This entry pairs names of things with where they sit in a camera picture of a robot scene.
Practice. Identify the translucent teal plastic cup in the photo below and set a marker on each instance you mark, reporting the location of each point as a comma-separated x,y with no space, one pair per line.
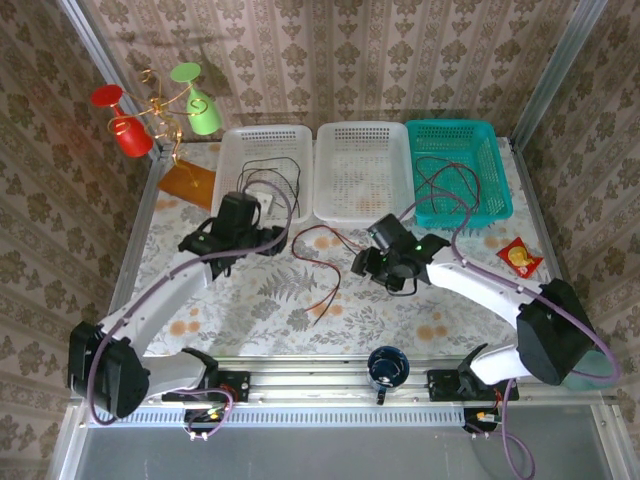
587,385

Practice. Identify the aluminium frame post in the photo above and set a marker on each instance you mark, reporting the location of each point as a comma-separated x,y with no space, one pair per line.
100,55
555,70

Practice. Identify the white perforated plastic basket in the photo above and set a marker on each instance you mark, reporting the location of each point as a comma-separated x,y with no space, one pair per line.
265,140
360,175

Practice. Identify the red snack packet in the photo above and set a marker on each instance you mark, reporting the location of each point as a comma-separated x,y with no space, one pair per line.
520,255

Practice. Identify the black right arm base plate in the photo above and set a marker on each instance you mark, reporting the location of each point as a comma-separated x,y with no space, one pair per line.
442,385

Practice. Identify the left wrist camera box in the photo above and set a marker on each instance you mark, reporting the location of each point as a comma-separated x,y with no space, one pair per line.
261,197

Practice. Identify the grey metal shelf panel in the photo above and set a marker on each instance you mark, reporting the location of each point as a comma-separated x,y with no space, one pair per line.
325,455

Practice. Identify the teal perforated plastic basket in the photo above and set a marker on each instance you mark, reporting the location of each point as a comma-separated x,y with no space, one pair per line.
450,140

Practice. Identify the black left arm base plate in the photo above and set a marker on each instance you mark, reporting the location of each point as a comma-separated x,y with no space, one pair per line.
235,385

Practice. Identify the floral tablecloth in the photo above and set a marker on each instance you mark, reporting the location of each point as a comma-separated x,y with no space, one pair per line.
240,320

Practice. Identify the green plastic wine glass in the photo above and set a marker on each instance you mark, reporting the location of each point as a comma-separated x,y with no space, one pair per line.
202,115

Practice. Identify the red plastic wine glass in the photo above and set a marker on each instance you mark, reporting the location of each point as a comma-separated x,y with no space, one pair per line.
132,135

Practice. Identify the aluminium mounting rail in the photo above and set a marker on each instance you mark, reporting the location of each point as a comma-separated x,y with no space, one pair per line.
310,380

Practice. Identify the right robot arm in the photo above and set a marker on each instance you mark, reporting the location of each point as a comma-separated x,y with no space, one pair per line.
480,285

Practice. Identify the aluminium table side rail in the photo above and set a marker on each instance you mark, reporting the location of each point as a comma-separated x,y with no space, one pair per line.
135,235
528,190

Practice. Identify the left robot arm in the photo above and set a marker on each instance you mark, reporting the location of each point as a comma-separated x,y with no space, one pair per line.
160,300

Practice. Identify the dark blue mug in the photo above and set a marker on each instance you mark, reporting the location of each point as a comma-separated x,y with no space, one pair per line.
389,367

